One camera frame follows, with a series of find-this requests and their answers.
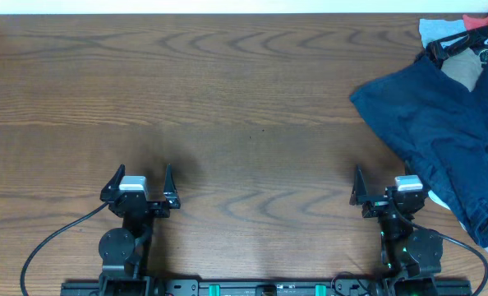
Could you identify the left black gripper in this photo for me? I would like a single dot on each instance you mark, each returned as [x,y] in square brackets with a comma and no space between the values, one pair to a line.
[170,198]

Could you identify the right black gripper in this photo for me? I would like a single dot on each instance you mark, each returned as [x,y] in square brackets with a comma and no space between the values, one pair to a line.
[375,204]

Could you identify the dark blue denim shorts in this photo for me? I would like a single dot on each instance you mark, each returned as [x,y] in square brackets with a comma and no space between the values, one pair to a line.
[441,129]

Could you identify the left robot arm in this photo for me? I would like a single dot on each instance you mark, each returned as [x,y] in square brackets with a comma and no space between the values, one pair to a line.
[125,250]

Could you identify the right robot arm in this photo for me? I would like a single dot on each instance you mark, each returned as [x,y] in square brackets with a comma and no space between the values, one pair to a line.
[411,255]

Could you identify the light blue cloth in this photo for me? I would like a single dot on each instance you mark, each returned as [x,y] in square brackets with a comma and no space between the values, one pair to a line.
[432,30]

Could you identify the black patterned garment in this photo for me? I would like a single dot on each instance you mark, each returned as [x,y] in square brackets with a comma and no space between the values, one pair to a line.
[438,51]

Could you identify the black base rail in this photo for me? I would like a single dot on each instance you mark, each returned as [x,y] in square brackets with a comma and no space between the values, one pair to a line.
[337,286]

